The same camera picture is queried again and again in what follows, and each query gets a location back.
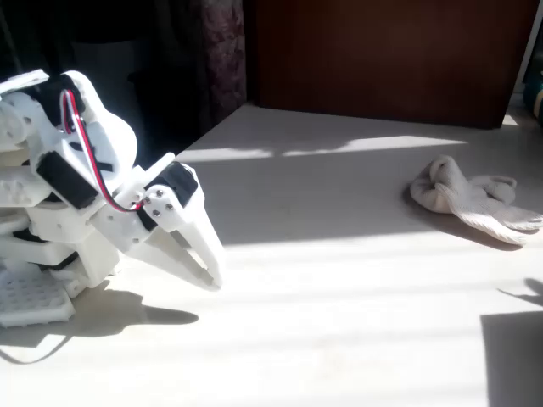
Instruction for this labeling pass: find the dark brown wooden cabinet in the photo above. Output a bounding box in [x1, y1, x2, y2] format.
[245, 0, 540, 131]

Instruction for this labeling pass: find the dark patterned curtain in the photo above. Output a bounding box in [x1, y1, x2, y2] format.
[199, 0, 248, 124]

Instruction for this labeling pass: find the white door frame strip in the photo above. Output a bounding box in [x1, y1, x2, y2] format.
[511, 0, 543, 101]

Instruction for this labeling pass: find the red black white servo cable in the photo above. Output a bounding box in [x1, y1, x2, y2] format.
[61, 89, 145, 213]

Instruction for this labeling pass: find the white perforated arm base plate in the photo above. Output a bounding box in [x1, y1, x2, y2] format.
[0, 266, 76, 330]

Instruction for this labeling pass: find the cream knitted work glove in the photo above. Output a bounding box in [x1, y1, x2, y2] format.
[409, 154, 543, 246]

